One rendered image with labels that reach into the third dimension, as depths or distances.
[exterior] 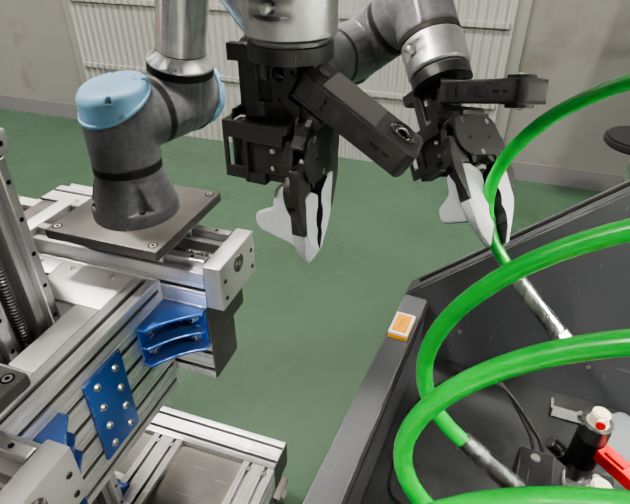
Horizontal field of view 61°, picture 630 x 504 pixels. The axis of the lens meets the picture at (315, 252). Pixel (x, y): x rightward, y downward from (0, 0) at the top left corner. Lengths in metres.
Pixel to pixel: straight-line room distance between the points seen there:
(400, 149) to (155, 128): 0.57
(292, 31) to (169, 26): 0.54
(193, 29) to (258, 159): 0.50
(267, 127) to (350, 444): 0.41
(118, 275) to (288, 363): 1.21
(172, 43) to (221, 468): 1.10
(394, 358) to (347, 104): 0.46
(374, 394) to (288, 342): 1.47
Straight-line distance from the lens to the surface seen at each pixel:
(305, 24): 0.42
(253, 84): 0.47
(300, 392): 2.02
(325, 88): 0.44
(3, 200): 0.88
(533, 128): 0.56
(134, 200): 0.95
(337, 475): 0.68
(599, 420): 0.57
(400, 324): 0.84
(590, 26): 3.42
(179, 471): 1.61
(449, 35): 0.67
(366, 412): 0.73
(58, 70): 4.82
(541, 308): 0.63
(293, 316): 2.32
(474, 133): 0.63
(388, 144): 0.44
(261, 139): 0.46
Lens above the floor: 1.51
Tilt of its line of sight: 34 degrees down
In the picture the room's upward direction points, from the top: straight up
